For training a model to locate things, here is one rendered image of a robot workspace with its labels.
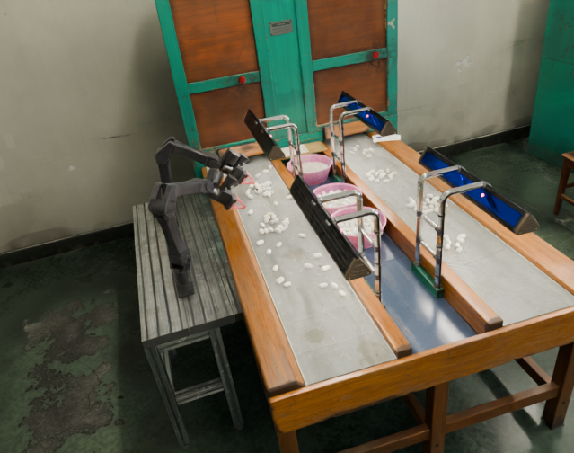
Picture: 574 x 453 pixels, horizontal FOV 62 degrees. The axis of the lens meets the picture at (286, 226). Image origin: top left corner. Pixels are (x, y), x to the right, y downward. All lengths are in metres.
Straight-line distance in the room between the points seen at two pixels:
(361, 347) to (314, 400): 0.23
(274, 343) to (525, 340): 0.84
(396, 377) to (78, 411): 1.72
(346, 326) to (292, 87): 1.71
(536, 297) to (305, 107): 1.77
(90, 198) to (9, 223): 0.60
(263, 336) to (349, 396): 0.34
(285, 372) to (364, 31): 2.15
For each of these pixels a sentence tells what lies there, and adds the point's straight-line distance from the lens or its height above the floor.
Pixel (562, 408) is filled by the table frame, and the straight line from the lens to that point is 2.40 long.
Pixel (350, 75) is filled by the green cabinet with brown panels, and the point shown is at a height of 1.14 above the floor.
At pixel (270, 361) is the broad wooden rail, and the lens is 1.58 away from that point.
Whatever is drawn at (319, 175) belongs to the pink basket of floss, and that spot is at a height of 0.74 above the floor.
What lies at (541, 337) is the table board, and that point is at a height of 0.66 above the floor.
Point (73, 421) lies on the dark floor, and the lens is 2.75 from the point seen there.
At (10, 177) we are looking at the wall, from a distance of 3.94.
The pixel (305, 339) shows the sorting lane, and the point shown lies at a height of 0.74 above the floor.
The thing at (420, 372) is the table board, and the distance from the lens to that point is 1.66.
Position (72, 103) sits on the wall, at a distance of 3.71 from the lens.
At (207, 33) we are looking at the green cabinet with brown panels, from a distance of 2.85.
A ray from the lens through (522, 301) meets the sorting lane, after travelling 1.86.
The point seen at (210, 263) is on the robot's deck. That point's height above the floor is 0.65.
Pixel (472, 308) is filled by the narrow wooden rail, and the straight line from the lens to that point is 1.77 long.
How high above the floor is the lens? 1.90
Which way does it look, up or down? 31 degrees down
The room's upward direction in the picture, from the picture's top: 8 degrees counter-clockwise
